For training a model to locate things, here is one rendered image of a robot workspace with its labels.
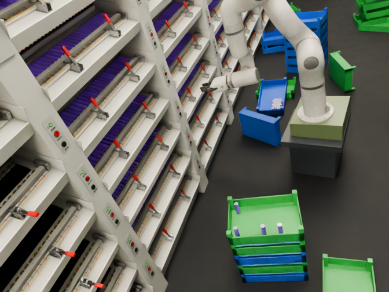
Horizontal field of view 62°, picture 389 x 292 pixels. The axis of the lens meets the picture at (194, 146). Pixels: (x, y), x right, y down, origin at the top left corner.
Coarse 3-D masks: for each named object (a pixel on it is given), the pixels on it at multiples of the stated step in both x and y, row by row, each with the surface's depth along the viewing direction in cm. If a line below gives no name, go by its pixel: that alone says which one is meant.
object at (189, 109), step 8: (208, 64) 220; (216, 64) 220; (200, 72) 214; (208, 72) 214; (200, 80) 208; (208, 80) 208; (192, 88) 201; (200, 96) 198; (184, 104) 189; (192, 104) 190; (184, 112) 177; (192, 112) 189
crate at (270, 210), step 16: (240, 208) 147; (256, 208) 145; (272, 208) 142; (288, 208) 140; (240, 224) 140; (256, 224) 138; (272, 224) 136; (288, 224) 134; (240, 240) 131; (256, 240) 130; (272, 240) 129; (288, 240) 128; (304, 240) 127
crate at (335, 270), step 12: (324, 264) 148; (336, 264) 148; (348, 264) 146; (360, 264) 143; (372, 264) 138; (324, 276) 145; (336, 276) 144; (348, 276) 143; (360, 276) 141; (372, 276) 137; (324, 288) 142; (336, 288) 140; (348, 288) 139; (360, 288) 138; (372, 288) 137
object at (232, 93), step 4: (236, 68) 285; (240, 68) 289; (236, 88) 268; (228, 92) 264; (232, 92) 263; (236, 92) 264; (232, 96) 260; (236, 96) 268; (232, 100) 256; (232, 104) 255
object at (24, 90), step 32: (0, 64) 82; (0, 96) 86; (32, 96) 90; (32, 128) 92; (64, 128) 101; (64, 160) 101; (64, 192) 112; (96, 192) 115; (96, 224) 122; (128, 224) 132; (128, 256) 133; (160, 288) 157
